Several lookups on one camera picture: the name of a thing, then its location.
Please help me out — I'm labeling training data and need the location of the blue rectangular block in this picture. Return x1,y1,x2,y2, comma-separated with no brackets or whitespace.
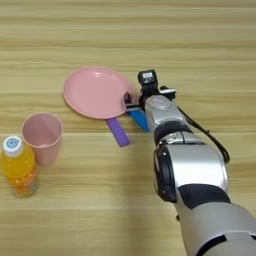
127,108,151,134

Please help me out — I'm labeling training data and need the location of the pink plastic cup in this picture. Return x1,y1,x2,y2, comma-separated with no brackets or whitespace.
21,112,65,167

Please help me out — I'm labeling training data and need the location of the pink round plastic plate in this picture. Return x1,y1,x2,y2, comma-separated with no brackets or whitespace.
62,66,138,121

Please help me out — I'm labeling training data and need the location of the orange juice bottle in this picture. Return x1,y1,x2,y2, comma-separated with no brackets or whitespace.
0,134,39,200

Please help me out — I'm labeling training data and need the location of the small black box white label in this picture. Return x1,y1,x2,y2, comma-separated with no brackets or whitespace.
137,68,161,92

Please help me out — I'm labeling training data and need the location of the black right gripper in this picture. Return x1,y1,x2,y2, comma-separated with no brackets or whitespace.
122,84,177,112

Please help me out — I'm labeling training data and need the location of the purple rectangular block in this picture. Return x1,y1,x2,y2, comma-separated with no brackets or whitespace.
105,116,132,148

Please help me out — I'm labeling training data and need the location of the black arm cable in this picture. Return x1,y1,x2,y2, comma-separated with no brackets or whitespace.
175,105,232,165

